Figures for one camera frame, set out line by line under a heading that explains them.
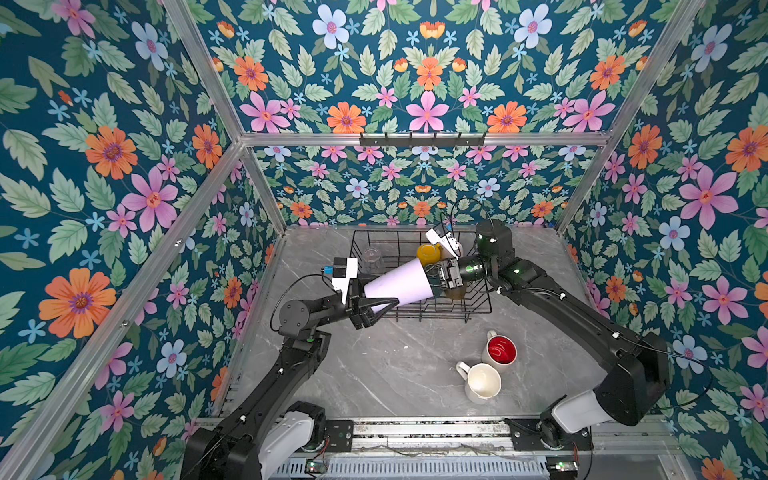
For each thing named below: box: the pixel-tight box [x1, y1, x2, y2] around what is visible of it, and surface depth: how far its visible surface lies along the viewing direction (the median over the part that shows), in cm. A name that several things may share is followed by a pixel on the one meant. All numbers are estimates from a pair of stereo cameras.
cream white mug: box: [456, 361, 502, 405], surface depth 76 cm
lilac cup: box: [363, 258, 434, 313], surface depth 60 cm
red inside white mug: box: [481, 330, 518, 367], surface depth 84 cm
